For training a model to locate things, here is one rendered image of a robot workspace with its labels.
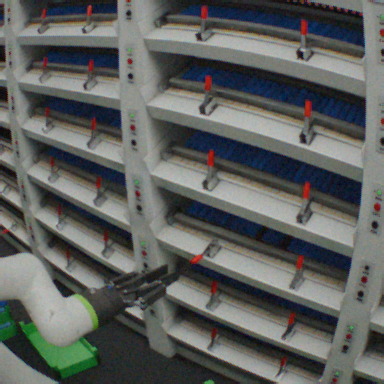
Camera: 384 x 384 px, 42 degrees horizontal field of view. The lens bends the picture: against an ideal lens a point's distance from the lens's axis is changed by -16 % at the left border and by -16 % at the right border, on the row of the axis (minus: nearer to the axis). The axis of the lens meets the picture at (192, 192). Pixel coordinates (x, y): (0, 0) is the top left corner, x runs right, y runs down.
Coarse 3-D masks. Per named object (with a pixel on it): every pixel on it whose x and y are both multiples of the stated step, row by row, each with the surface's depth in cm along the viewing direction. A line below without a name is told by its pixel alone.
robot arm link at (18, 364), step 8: (0, 344) 75; (0, 352) 74; (8, 352) 78; (0, 360) 73; (8, 360) 76; (16, 360) 80; (0, 368) 73; (8, 368) 75; (16, 368) 78; (24, 368) 82; (32, 368) 89; (0, 376) 73; (8, 376) 75; (16, 376) 78; (24, 376) 81; (32, 376) 84; (40, 376) 89
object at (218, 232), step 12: (180, 216) 156; (204, 228) 151; (216, 228) 150; (228, 240) 148; (240, 240) 144; (252, 240) 143; (264, 252) 141; (276, 252) 138; (288, 252) 137; (288, 264) 136; (312, 264) 132; (324, 264) 130; (336, 276) 128; (348, 276) 125
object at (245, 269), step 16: (176, 208) 158; (160, 224) 157; (176, 224) 158; (160, 240) 156; (176, 240) 154; (192, 240) 152; (224, 240) 149; (192, 256) 151; (224, 256) 146; (240, 256) 144; (224, 272) 146; (240, 272) 140; (256, 272) 139; (272, 272) 137; (304, 272) 134; (272, 288) 135; (304, 288) 130; (320, 288) 129; (304, 304) 131; (320, 304) 126; (336, 304) 123
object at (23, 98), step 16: (16, 0) 164; (32, 0) 171; (48, 0) 177; (16, 16) 168; (16, 48) 174; (32, 48) 180; (16, 64) 177; (16, 96) 184; (32, 96) 189; (16, 112) 188; (16, 128) 192; (32, 144) 197; (16, 160) 201; (32, 192) 204; (32, 224) 211; (48, 272) 221
